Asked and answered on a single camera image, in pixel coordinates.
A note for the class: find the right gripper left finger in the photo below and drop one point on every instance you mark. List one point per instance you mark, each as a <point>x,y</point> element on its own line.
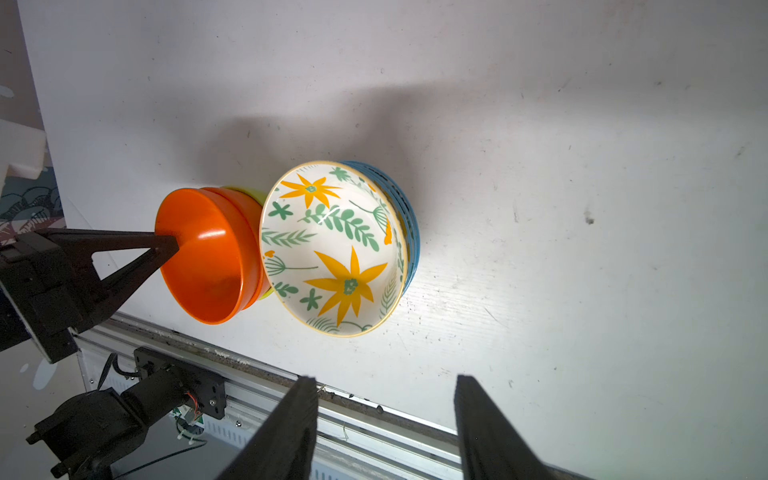
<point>284,445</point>

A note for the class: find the lime green bowl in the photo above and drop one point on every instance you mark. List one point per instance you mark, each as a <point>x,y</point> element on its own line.
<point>257,195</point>

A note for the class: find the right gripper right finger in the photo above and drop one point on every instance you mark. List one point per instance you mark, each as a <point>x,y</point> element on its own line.
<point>490,447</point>

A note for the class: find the blue yellow patterned bowl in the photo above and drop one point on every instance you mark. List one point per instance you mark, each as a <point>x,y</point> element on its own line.
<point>403,208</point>

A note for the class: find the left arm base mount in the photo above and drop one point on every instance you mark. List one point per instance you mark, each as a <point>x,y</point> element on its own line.
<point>93,430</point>

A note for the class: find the small orange bowl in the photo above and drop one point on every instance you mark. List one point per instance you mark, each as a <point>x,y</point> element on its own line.
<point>252,212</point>

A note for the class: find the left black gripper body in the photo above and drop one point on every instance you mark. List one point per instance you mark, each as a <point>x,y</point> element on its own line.
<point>45,281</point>

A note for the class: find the yellow flower patterned bowl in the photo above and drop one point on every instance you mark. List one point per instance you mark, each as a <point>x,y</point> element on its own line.
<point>333,249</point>

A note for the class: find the large orange bowl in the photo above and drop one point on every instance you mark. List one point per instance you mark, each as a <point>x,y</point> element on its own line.
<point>207,275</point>

